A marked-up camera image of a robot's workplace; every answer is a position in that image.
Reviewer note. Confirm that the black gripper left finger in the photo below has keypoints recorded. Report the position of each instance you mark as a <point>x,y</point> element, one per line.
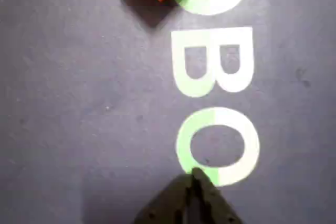
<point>168,203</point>

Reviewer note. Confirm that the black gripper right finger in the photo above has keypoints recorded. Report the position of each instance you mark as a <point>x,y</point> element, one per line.
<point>210,203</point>

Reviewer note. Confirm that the dark mat with WOWROBO print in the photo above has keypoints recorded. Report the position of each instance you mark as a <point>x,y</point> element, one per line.
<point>78,77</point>

